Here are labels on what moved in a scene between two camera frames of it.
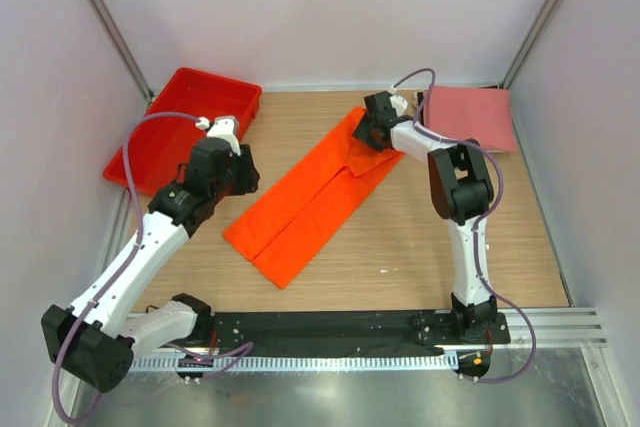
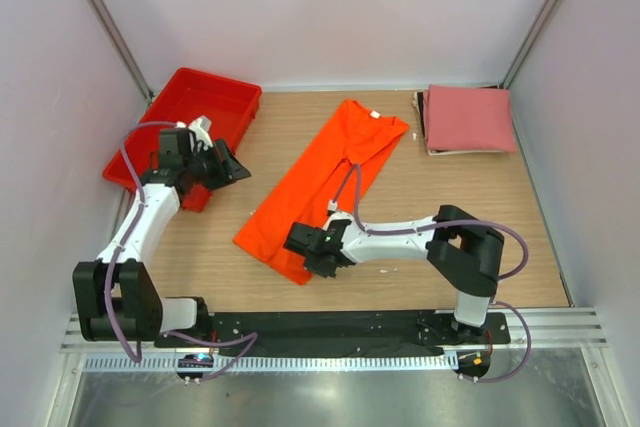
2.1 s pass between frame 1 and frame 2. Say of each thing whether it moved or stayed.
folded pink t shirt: stayed
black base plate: stayed
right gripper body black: moved
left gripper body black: moved
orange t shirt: moved
